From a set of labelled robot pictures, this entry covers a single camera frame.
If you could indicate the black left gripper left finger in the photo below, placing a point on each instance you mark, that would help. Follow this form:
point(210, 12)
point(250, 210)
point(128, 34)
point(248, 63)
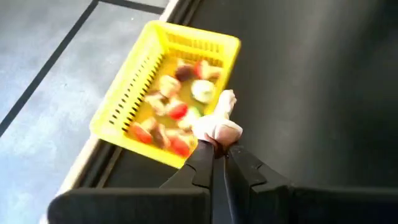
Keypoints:
point(140, 208)

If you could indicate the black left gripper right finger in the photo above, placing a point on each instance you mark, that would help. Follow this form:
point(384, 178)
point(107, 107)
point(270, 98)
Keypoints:
point(311, 208)

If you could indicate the brown cap toy mushroom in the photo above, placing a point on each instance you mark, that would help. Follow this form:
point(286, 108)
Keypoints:
point(160, 136)
point(184, 73)

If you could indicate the green cap toy mushroom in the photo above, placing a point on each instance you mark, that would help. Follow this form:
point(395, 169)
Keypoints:
point(189, 118)

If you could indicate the beige cap toy mushroom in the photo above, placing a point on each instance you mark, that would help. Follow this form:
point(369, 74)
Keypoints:
point(217, 129)

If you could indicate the yellow plastic basket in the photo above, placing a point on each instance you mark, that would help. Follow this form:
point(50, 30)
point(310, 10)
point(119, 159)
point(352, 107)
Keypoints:
point(133, 77)

